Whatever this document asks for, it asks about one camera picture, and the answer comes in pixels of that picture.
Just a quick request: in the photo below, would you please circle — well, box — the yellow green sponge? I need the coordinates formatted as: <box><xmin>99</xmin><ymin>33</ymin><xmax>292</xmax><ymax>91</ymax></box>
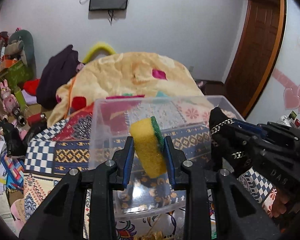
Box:
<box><xmin>129</xmin><ymin>116</ymin><xmax>166</xmax><ymax>178</ymax></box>

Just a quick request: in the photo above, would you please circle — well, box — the black beret with chain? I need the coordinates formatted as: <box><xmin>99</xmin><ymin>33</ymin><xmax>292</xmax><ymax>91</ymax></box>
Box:
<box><xmin>209</xmin><ymin>107</ymin><xmax>252</xmax><ymax>178</ymax></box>

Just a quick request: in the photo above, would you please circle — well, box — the person's right hand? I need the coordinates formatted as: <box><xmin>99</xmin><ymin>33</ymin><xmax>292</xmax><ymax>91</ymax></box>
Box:
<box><xmin>271</xmin><ymin>189</ymin><xmax>289</xmax><ymax>218</ymax></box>

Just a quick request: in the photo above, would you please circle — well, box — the clear plastic storage box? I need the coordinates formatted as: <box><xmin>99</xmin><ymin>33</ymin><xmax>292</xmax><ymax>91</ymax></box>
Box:
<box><xmin>89</xmin><ymin>95</ymin><xmax>241</xmax><ymax>219</ymax></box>

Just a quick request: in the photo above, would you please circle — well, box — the yellow fleece blanket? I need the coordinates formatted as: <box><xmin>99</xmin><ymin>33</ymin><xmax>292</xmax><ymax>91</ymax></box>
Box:
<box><xmin>47</xmin><ymin>52</ymin><xmax>202</xmax><ymax>126</ymax></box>

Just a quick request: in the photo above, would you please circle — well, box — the wooden wardrobe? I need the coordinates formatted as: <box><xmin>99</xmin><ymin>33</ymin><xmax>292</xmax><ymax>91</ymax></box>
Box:
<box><xmin>225</xmin><ymin>0</ymin><xmax>286</xmax><ymax>118</ymax></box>

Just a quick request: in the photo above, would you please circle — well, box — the dark purple clothing pile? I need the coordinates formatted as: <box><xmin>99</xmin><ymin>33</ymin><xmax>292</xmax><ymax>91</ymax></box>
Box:
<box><xmin>36</xmin><ymin>45</ymin><xmax>80</xmax><ymax>110</ymax></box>

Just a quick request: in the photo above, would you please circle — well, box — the yellow neck pillow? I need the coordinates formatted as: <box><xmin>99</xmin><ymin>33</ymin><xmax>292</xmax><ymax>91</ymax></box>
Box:
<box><xmin>82</xmin><ymin>42</ymin><xmax>116</xmax><ymax>64</ymax></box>

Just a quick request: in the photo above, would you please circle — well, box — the red cushion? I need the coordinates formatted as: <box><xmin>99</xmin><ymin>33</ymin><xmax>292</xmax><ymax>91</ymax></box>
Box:
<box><xmin>23</xmin><ymin>79</ymin><xmax>40</xmax><ymax>96</ymax></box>

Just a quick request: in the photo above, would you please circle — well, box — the pink bunny plush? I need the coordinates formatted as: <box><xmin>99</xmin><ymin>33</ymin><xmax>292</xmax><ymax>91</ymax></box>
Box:
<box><xmin>0</xmin><ymin>79</ymin><xmax>19</xmax><ymax>115</ymax></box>

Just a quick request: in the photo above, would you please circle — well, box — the green storage box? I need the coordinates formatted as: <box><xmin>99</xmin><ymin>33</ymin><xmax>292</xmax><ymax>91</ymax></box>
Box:
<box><xmin>0</xmin><ymin>60</ymin><xmax>33</xmax><ymax>91</ymax></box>

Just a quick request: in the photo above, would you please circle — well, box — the grey green plush toy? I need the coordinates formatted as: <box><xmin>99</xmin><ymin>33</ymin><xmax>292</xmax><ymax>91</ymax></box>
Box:
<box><xmin>5</xmin><ymin>29</ymin><xmax>36</xmax><ymax>69</ymax></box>

